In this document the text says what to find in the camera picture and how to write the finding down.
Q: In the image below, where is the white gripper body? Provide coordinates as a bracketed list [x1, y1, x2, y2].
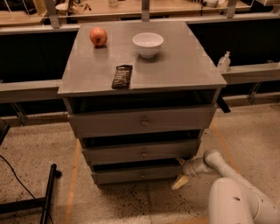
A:
[183, 157, 211, 177]

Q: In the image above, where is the grey bottom drawer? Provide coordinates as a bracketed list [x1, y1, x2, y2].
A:
[92, 164, 182, 186]

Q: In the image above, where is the grey drawer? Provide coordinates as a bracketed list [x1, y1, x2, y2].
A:
[82, 139, 200, 165]
[92, 164, 182, 186]
[69, 105, 215, 138]

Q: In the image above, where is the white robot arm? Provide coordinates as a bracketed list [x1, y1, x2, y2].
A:
[172, 150, 280, 224]

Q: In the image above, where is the grey middle drawer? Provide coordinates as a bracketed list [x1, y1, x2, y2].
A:
[82, 139, 200, 165]

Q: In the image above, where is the grey wooden drawer cabinet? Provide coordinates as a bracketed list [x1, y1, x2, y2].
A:
[57, 20, 228, 187]

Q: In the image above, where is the grey top drawer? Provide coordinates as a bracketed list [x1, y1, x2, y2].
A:
[69, 105, 215, 138]

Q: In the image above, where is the clear sanitizer bottle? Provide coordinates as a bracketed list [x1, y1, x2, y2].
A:
[217, 51, 231, 73]

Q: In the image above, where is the white bowl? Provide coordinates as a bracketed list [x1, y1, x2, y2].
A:
[132, 32, 164, 58]

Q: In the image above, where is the red apple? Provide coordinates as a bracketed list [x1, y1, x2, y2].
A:
[89, 27, 108, 47]

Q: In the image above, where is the black metal stand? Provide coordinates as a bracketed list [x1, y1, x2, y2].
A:
[0, 164, 62, 224]

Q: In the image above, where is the grey metal railing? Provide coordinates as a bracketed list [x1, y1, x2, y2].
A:
[0, 63, 280, 103]

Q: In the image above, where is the black cable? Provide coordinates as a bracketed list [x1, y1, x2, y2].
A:
[0, 154, 54, 224]

